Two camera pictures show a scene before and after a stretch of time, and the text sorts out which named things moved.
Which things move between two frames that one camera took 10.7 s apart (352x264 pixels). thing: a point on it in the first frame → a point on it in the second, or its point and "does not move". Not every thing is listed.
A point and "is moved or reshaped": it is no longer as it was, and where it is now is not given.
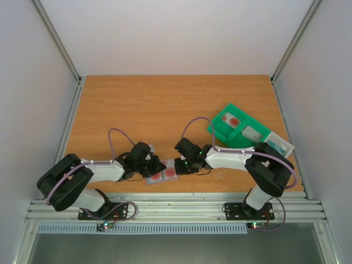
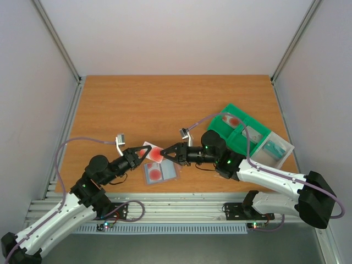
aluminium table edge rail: (181, 207) does not move
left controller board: (105, 225) does not move
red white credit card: (170, 171) is moved or reshaped
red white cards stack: (231, 120) does not move
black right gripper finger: (182, 167) → (178, 157)
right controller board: (256, 225) does not move
